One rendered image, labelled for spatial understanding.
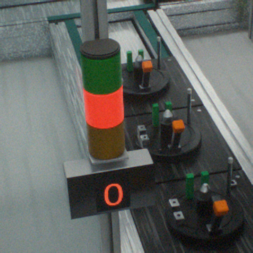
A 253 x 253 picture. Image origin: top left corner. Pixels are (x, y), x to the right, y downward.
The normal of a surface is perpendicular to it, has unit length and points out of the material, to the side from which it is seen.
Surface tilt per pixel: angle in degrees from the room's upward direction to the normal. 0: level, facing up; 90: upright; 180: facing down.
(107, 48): 0
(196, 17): 90
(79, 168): 0
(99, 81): 90
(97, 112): 90
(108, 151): 90
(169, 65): 0
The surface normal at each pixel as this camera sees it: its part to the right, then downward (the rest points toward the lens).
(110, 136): 0.31, 0.53
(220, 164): -0.04, -0.82
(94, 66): -0.27, 0.55
